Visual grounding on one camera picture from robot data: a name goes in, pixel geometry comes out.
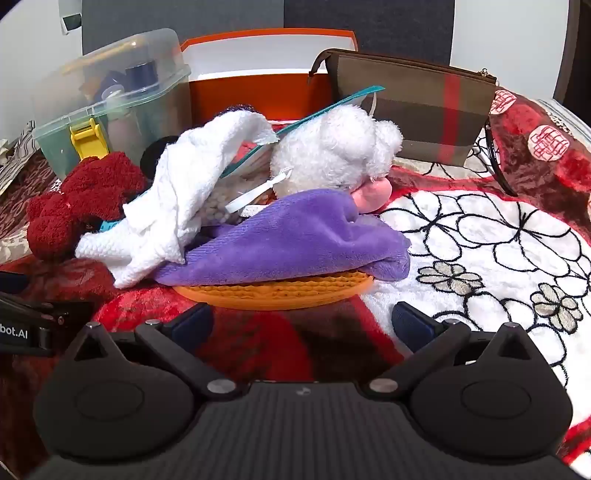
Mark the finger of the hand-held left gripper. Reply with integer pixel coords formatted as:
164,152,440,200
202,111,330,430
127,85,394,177
44,302,90,329

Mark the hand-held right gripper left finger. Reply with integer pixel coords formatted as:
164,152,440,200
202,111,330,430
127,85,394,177
65,302,245,400

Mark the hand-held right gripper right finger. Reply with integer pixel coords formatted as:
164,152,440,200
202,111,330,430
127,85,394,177
365,302,543,398

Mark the orange honeycomb silicone mat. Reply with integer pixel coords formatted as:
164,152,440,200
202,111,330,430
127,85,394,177
174,271,375,311

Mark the red fluffy cloth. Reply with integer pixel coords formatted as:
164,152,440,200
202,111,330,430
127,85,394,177
26,151,148,260

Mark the teal-edged clear zip bag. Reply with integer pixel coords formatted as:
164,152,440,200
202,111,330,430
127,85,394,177
194,85,386,227

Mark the purple microfibre cloth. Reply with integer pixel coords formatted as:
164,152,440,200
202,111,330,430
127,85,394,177
152,188,411,288

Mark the white towel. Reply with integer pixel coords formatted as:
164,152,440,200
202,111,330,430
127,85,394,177
75,111,280,289

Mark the white plush toy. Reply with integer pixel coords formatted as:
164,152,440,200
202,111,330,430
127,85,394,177
269,104,404,215

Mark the orange cardboard box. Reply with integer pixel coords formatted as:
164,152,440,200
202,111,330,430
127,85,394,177
180,28,360,127

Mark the red and white floral blanket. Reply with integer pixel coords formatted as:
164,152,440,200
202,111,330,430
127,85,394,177
0,88,591,462

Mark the white plastic tag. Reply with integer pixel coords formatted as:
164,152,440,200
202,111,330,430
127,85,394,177
225,166,294,214

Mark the black round object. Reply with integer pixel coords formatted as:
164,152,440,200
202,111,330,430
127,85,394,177
140,137,178,178

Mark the striped patterned cloth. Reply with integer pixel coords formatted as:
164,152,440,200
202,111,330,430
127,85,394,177
0,120,42,195

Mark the clear plastic storage box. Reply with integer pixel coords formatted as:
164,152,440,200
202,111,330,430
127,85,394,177
31,28,192,174

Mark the light grey felt panel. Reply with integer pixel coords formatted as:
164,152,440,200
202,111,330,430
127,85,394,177
81,0,284,54

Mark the dark grey felt panel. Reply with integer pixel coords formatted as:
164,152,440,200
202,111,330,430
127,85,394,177
281,0,455,65

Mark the dark wooden frame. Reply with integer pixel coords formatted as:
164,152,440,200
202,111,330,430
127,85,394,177
551,0,591,118

